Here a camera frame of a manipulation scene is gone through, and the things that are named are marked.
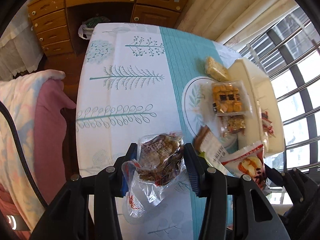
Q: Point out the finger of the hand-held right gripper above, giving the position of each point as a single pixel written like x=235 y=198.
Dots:
x=287 y=182

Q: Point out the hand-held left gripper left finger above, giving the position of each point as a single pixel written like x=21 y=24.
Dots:
x=124 y=188

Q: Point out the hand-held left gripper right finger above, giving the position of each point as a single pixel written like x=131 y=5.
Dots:
x=191 y=170

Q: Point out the orange white oat packet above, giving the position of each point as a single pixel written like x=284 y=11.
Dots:
x=212 y=145

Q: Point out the brown date snack packet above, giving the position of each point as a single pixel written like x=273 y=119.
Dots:
x=160 y=155

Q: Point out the white red rice cracker packet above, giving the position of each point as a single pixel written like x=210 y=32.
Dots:
x=247 y=165

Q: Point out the date walnut snack packet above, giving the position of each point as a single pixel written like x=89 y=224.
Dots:
x=233 y=125

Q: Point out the red white snack packet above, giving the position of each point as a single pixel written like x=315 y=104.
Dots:
x=267 y=122

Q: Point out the clear orange cracker packet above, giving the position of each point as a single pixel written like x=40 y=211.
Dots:
x=227 y=97

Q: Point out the white plastic bin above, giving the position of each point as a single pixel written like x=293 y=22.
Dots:
x=252 y=80

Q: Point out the pink blanket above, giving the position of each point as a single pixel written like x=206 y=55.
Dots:
x=50 y=120

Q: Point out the yellow crispy noodle packet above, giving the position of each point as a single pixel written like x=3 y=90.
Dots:
x=216 y=67

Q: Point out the printed teal white tablecloth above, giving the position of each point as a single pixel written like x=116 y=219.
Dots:
x=140 y=62

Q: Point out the pastel floral blanket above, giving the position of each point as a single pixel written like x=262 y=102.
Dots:
x=17 y=120

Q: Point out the window with metal bars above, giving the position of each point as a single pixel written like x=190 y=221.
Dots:
x=277 y=38

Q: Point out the white plastic bag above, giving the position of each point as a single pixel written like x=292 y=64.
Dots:
x=95 y=23

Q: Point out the white lace furniture cover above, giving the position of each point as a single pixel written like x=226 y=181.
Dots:
x=17 y=47

